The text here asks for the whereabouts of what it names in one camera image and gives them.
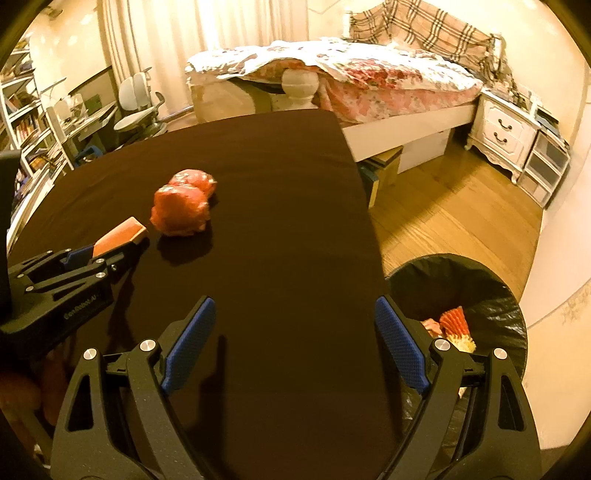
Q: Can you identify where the yellow foam fruit net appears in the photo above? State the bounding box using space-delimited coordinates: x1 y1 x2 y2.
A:
438 305 478 355

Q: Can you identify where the white storage box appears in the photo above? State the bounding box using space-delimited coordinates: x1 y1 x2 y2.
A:
396 128 456 175

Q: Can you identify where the plastic drawer unit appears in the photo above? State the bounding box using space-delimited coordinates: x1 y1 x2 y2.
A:
519 108 572 209

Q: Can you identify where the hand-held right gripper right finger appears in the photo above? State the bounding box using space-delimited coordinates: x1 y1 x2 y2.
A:
374 295 544 480

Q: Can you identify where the small orange carton box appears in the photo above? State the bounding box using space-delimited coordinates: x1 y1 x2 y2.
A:
91 216 148 259

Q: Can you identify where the white round bed post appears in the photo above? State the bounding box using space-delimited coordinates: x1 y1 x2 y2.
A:
281 68 321 112

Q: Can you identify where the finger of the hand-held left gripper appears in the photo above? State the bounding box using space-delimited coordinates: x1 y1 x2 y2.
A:
27 239 149 297
8 244 99 278

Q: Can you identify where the white office chair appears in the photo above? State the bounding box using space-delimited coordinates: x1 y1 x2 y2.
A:
113 66 170 140

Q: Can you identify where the plaid blanket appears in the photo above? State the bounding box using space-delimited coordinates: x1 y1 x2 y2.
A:
345 0 505 71

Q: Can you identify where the floral quilt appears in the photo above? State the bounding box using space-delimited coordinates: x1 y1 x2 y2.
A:
185 37 484 126

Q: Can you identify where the trash bin with black liner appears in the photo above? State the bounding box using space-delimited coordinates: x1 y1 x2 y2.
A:
385 252 528 462

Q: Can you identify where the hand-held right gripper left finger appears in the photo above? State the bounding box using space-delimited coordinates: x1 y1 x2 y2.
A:
49 296 217 480

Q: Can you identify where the cream window curtain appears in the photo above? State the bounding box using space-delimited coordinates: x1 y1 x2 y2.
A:
98 0 311 118

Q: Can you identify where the cardboard box with dark lid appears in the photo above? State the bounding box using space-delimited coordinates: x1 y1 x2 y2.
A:
357 147 403 209

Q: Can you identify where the white nightstand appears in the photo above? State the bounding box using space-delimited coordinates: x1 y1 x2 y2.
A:
464 89 542 186

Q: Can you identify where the bed with floral bedding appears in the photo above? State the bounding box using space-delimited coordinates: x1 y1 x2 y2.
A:
187 36 486 175

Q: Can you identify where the orange plastic bag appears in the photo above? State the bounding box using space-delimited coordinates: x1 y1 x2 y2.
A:
150 184 212 237

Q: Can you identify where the white study desk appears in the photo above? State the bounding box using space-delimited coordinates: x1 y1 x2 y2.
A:
41 98 122 163

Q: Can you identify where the white bookshelf with books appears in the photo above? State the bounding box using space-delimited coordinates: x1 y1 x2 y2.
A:
0 41 71 241

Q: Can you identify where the red plastic bag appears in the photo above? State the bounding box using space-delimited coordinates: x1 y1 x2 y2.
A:
167 169 218 200

